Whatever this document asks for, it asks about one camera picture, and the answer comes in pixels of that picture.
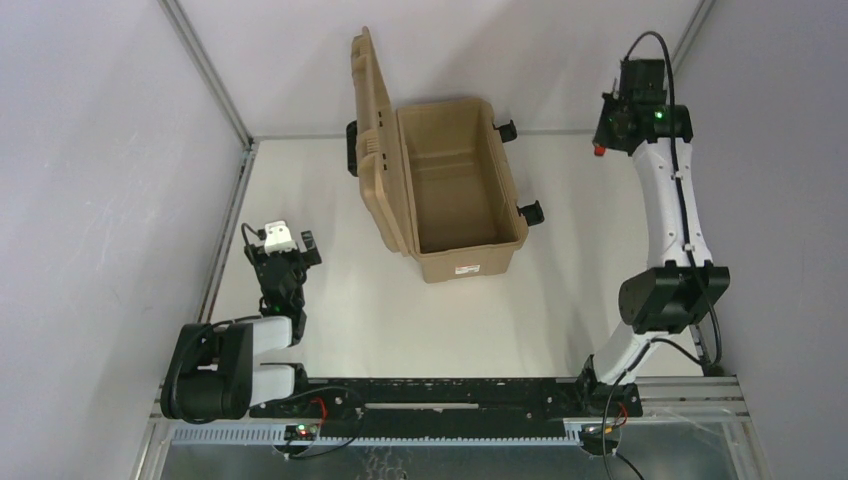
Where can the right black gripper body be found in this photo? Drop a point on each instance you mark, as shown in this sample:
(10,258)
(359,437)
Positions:
(611,124)

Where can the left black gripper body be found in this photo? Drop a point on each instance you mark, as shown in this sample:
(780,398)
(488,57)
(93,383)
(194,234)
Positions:
(281,257)

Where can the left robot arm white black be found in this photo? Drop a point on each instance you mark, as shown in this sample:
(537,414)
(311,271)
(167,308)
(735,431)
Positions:
(215,372)

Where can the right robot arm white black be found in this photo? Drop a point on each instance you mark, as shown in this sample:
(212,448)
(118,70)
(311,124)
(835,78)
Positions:
(681,282)

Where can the tan bin lid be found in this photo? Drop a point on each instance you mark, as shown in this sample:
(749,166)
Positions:
(380,166)

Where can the black bin latch far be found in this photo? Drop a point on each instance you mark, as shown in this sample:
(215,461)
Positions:
(507,132)

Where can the tan plastic storage bin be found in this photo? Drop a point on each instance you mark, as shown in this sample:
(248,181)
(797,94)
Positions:
(462,197)

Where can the small circuit board left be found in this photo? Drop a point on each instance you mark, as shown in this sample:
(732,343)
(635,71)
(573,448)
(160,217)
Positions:
(301,432)

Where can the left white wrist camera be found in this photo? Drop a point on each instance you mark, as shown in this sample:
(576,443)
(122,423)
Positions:
(278,238)

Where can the aluminium frame rail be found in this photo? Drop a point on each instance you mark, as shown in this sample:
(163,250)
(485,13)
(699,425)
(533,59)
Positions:
(227,232)

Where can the black lid handle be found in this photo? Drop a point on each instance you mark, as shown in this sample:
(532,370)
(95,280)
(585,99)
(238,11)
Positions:
(351,132)

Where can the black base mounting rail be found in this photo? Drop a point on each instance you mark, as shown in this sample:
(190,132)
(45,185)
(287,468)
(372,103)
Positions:
(462,409)

